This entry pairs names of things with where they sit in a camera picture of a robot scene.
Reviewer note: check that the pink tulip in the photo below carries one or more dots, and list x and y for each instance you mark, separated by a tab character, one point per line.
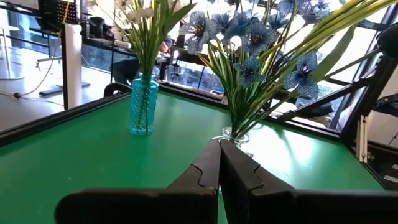
141	14

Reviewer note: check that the green table mat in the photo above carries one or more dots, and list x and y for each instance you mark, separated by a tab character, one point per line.
77	155

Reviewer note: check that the blue glass vase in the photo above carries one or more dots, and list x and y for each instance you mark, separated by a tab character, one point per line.
143	109

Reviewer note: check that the white pole with base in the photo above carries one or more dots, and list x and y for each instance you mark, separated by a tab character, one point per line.
73	62

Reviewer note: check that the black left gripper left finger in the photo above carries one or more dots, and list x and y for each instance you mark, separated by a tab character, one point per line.
140	205

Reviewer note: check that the white artificial flower bunch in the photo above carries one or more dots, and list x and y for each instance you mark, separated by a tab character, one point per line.
152	40
143	49

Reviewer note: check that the black perforated stand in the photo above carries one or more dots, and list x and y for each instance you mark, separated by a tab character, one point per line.
53	11

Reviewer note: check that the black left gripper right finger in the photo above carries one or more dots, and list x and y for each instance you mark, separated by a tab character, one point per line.
295	208

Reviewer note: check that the blue artificial flower bunch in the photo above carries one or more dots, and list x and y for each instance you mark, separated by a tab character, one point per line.
258	37
306	74

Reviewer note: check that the clear glass vase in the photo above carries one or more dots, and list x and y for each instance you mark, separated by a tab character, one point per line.
239	139

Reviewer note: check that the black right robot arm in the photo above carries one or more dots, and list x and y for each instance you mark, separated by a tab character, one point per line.
385	104

